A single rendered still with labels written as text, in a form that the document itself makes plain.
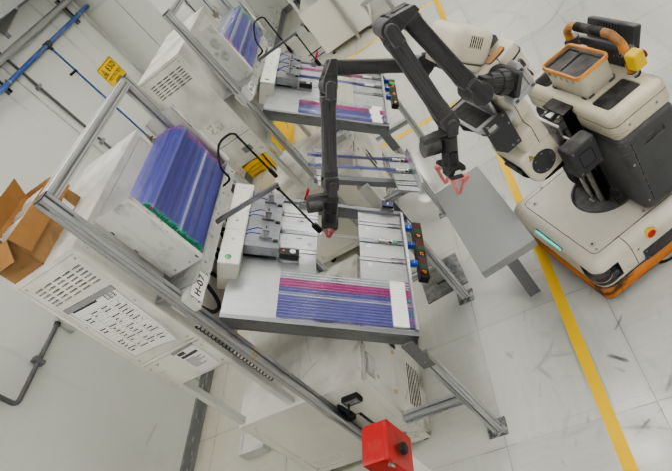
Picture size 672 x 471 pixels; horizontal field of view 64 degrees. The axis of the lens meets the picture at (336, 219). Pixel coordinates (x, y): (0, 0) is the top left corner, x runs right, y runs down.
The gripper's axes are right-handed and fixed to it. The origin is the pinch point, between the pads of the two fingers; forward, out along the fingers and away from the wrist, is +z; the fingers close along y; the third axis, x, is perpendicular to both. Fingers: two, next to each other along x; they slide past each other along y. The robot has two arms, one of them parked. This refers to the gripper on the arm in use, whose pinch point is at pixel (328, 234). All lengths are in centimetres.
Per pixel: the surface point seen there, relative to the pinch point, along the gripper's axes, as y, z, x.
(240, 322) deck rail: 49, -1, -31
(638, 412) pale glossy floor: 64, 25, 117
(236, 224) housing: 7.4, -10.3, -37.1
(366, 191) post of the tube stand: -39.3, 6.4, 18.8
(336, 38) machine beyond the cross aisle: -450, 99, 15
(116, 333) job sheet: 49, 7, -75
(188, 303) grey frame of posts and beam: 52, -15, -47
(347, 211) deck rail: -18.9, 2.5, 8.6
